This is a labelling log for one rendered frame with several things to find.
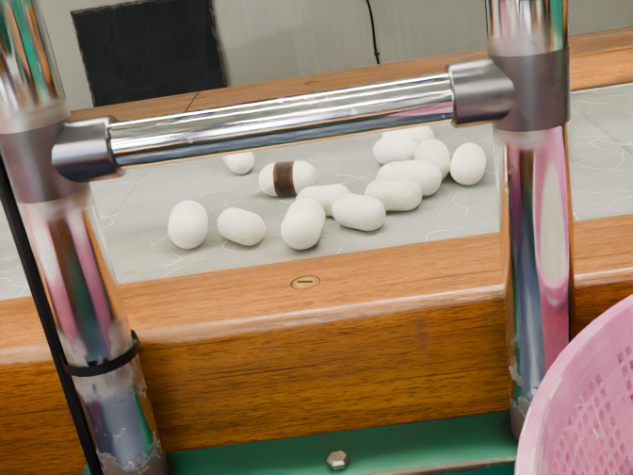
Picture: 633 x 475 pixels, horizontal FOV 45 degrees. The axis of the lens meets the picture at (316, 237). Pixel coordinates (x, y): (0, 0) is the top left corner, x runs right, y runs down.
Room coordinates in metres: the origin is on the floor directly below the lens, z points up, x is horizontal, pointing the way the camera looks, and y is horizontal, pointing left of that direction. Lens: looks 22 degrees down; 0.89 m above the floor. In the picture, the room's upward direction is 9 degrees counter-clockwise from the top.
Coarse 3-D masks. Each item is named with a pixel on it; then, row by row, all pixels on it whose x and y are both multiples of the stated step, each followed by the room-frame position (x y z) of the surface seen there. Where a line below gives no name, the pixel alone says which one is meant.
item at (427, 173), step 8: (408, 160) 0.41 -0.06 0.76; (416, 160) 0.41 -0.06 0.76; (424, 160) 0.41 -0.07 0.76; (384, 168) 0.41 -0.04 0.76; (392, 168) 0.41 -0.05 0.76; (400, 168) 0.41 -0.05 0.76; (408, 168) 0.41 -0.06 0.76; (416, 168) 0.40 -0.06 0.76; (424, 168) 0.40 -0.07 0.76; (432, 168) 0.40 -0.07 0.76; (376, 176) 0.42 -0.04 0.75; (384, 176) 0.41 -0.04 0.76; (392, 176) 0.41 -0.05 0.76; (400, 176) 0.40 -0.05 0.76; (408, 176) 0.40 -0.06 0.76; (416, 176) 0.40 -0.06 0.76; (424, 176) 0.40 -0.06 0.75; (432, 176) 0.40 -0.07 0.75; (440, 176) 0.41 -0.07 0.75; (424, 184) 0.40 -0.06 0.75; (432, 184) 0.40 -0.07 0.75; (440, 184) 0.41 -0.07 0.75; (424, 192) 0.40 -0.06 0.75; (432, 192) 0.40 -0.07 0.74
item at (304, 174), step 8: (264, 168) 0.45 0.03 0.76; (272, 168) 0.45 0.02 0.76; (296, 168) 0.44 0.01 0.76; (304, 168) 0.44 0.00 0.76; (312, 168) 0.45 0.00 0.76; (264, 176) 0.45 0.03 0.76; (272, 176) 0.44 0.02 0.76; (296, 176) 0.44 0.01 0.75; (304, 176) 0.44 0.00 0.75; (312, 176) 0.44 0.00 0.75; (264, 184) 0.45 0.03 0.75; (272, 184) 0.44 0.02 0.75; (296, 184) 0.44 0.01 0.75; (304, 184) 0.44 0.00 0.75; (312, 184) 0.44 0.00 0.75; (272, 192) 0.44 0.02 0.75; (296, 192) 0.44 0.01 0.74
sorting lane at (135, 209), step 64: (448, 128) 0.54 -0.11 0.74; (576, 128) 0.49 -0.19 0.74; (128, 192) 0.51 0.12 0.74; (192, 192) 0.49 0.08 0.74; (256, 192) 0.47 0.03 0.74; (448, 192) 0.41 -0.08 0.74; (576, 192) 0.38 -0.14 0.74; (0, 256) 0.42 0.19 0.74; (128, 256) 0.39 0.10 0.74; (192, 256) 0.38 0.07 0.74; (256, 256) 0.36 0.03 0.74
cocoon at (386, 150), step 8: (376, 144) 0.48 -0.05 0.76; (384, 144) 0.47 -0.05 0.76; (392, 144) 0.47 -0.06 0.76; (400, 144) 0.47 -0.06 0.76; (408, 144) 0.47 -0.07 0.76; (416, 144) 0.47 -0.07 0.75; (376, 152) 0.48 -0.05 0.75; (384, 152) 0.47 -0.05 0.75; (392, 152) 0.47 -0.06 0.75; (400, 152) 0.47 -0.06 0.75; (408, 152) 0.46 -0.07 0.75; (384, 160) 0.47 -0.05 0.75; (392, 160) 0.47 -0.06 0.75; (400, 160) 0.47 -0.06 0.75
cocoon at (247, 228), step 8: (232, 208) 0.39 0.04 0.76; (224, 216) 0.39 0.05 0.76; (232, 216) 0.38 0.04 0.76; (240, 216) 0.38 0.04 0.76; (248, 216) 0.38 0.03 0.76; (256, 216) 0.38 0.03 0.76; (224, 224) 0.38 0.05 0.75; (232, 224) 0.38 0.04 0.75; (240, 224) 0.37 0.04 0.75; (248, 224) 0.37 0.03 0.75; (256, 224) 0.37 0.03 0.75; (264, 224) 0.38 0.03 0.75; (224, 232) 0.38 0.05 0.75; (232, 232) 0.38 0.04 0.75; (240, 232) 0.37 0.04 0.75; (248, 232) 0.37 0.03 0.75; (256, 232) 0.37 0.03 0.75; (264, 232) 0.38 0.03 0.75; (232, 240) 0.38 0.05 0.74; (240, 240) 0.37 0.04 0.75; (248, 240) 0.37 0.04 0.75; (256, 240) 0.37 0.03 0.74
